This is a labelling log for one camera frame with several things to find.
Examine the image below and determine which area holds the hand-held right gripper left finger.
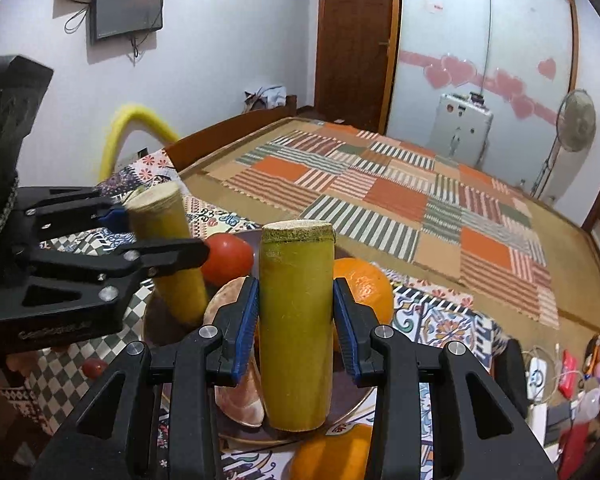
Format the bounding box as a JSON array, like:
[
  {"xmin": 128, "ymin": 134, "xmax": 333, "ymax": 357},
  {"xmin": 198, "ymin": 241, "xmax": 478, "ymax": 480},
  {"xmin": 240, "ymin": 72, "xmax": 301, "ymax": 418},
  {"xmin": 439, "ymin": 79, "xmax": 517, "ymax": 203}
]
[{"xmin": 30, "ymin": 276, "xmax": 261, "ymax": 480}]

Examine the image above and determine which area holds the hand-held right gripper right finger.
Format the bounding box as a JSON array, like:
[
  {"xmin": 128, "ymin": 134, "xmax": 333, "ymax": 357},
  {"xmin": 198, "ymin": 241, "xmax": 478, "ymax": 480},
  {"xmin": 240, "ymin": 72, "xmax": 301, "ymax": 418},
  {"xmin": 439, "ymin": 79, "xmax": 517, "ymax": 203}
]
[{"xmin": 332, "ymin": 277, "xmax": 559, "ymax": 480}]

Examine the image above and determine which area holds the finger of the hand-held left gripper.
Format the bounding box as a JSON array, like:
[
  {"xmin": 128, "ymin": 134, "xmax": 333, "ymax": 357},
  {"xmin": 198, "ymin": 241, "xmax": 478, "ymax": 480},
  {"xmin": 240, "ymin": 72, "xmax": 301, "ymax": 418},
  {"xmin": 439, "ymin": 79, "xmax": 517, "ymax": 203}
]
[
  {"xmin": 12, "ymin": 236, "xmax": 212, "ymax": 312},
  {"xmin": 17, "ymin": 185, "xmax": 129, "ymax": 242}
]

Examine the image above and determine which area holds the yellow-green sugarcane piece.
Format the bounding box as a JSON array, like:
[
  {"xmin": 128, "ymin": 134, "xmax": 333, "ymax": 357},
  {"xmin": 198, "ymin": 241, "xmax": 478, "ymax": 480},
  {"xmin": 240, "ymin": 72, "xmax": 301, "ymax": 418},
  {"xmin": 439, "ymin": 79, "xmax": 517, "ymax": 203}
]
[
  {"xmin": 125, "ymin": 181, "xmax": 210, "ymax": 328},
  {"xmin": 257, "ymin": 220, "xmax": 337, "ymax": 433}
]

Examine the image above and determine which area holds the plain orange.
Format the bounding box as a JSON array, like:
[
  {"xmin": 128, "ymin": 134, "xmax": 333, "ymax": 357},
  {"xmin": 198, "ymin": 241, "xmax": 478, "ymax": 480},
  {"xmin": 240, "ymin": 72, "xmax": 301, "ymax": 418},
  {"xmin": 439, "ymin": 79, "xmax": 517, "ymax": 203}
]
[{"xmin": 332, "ymin": 257, "xmax": 396, "ymax": 356}]

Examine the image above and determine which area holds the red tomato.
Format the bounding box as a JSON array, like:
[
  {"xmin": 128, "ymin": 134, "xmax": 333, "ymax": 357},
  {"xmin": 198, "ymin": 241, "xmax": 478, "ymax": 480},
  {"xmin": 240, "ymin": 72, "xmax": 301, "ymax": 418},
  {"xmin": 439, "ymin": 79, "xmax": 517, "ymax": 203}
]
[{"xmin": 200, "ymin": 233, "xmax": 255, "ymax": 288}]

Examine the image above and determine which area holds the purple round plate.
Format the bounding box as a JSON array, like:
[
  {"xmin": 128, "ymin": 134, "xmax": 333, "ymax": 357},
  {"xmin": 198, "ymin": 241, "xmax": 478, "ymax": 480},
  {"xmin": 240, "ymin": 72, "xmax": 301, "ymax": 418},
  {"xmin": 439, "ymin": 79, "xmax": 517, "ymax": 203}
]
[{"xmin": 142, "ymin": 230, "xmax": 382, "ymax": 443}]

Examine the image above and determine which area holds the peeled pomelo segment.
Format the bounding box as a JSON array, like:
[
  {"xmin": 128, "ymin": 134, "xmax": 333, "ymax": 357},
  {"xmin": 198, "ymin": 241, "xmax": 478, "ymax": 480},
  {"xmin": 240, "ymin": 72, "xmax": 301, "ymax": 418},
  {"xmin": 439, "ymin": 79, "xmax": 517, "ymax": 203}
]
[{"xmin": 202, "ymin": 276, "xmax": 267, "ymax": 428}]

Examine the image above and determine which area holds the patchwork print tablecloth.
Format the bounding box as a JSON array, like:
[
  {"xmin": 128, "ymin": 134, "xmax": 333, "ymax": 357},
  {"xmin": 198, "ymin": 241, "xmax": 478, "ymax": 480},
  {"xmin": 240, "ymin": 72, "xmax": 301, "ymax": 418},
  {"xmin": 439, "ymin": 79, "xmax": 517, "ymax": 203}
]
[{"xmin": 0, "ymin": 152, "xmax": 511, "ymax": 480}]

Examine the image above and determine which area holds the yellow foam tube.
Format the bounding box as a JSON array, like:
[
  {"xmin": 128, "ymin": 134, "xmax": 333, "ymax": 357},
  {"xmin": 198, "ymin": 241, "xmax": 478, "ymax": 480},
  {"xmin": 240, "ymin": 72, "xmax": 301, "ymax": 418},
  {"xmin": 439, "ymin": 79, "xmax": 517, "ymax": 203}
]
[{"xmin": 97, "ymin": 104, "xmax": 181, "ymax": 182}]

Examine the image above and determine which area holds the wooden bed footboard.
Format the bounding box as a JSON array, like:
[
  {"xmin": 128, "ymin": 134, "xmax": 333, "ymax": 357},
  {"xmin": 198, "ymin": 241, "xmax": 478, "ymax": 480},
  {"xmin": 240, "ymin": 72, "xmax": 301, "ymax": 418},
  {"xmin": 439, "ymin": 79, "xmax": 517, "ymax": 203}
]
[{"xmin": 162, "ymin": 105, "xmax": 299, "ymax": 173}]

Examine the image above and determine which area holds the orange with sticker label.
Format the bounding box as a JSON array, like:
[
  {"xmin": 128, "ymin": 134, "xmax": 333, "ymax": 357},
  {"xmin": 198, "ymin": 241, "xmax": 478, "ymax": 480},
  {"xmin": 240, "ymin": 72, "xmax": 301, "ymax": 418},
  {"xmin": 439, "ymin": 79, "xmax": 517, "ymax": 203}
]
[{"xmin": 287, "ymin": 422, "xmax": 376, "ymax": 480}]

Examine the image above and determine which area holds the small red grape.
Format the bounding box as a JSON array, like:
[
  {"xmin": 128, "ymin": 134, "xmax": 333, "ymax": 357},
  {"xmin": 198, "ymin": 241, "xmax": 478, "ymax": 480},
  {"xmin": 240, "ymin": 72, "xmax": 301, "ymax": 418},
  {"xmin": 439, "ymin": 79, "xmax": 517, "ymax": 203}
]
[{"xmin": 82, "ymin": 358, "xmax": 110, "ymax": 380}]

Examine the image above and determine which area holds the striped patchwork blanket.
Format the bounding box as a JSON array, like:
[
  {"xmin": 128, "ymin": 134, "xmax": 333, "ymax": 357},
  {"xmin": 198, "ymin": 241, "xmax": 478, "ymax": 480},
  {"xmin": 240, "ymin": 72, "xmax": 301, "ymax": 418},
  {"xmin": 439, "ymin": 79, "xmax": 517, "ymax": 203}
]
[{"xmin": 205, "ymin": 130, "xmax": 561, "ymax": 331}]

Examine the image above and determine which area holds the pile of clothes and bags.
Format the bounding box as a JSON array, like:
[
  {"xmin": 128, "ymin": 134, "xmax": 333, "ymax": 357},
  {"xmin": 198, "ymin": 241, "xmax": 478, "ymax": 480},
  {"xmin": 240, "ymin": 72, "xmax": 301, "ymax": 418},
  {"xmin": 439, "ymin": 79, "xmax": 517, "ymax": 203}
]
[{"xmin": 244, "ymin": 85, "xmax": 298, "ymax": 111}]

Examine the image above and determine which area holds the white charger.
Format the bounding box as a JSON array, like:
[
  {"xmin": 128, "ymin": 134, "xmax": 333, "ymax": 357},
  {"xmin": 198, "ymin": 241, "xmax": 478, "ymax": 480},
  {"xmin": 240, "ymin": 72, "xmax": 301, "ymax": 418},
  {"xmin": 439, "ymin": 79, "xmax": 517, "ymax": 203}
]
[{"xmin": 525, "ymin": 357, "xmax": 549, "ymax": 401}]

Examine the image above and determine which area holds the red packet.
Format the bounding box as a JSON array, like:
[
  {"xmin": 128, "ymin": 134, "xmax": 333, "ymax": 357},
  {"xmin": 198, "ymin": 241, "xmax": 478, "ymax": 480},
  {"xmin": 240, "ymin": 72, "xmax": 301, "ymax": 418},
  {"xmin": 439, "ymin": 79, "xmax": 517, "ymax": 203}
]
[{"xmin": 561, "ymin": 351, "xmax": 579, "ymax": 394}]

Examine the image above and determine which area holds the woven straw bed mat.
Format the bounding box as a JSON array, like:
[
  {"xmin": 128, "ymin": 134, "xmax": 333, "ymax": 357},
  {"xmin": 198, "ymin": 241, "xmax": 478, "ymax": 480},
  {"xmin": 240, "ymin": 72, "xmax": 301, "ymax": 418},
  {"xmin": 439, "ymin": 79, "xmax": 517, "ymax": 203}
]
[{"xmin": 177, "ymin": 117, "xmax": 600, "ymax": 351}]

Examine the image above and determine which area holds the brown wooden door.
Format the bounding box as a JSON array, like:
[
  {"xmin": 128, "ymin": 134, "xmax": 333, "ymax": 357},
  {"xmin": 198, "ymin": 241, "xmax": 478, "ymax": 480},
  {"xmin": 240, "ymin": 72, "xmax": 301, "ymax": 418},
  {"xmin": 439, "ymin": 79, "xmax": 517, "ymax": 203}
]
[{"xmin": 314, "ymin": 0, "xmax": 401, "ymax": 133}]

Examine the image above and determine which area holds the standing electric fan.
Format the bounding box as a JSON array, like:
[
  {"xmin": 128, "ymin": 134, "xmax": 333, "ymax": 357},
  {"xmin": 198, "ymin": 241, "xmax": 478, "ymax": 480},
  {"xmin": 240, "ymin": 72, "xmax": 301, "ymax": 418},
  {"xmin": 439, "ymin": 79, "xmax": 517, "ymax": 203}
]
[{"xmin": 530, "ymin": 89, "xmax": 597, "ymax": 197}]

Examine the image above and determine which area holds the sliding wardrobe with pink hearts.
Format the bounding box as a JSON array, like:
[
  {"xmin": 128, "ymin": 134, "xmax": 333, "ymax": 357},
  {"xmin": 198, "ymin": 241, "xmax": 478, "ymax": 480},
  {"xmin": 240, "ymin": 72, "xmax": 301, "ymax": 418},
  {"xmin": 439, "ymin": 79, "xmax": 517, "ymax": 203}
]
[{"xmin": 380, "ymin": 0, "xmax": 581, "ymax": 201}]

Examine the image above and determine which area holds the black looped wall cable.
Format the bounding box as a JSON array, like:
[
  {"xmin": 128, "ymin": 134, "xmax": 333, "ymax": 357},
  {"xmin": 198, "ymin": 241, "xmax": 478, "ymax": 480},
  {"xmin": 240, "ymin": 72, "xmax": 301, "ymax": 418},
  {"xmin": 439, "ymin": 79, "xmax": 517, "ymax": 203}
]
[{"xmin": 64, "ymin": 6, "xmax": 91, "ymax": 34}]

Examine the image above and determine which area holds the black hanging monitor cable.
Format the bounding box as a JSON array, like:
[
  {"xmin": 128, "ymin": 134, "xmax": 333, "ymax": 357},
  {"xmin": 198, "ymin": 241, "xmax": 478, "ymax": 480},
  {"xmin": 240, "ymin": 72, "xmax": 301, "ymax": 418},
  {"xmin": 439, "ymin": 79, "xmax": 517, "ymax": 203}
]
[{"xmin": 129, "ymin": 31, "xmax": 154, "ymax": 64}]

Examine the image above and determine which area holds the small wall-mounted monitor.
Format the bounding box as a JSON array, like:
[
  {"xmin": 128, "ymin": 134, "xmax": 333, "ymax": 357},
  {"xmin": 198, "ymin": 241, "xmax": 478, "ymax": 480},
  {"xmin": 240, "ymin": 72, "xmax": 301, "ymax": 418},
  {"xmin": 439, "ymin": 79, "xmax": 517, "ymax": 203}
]
[{"xmin": 89, "ymin": 0, "xmax": 165, "ymax": 45}]

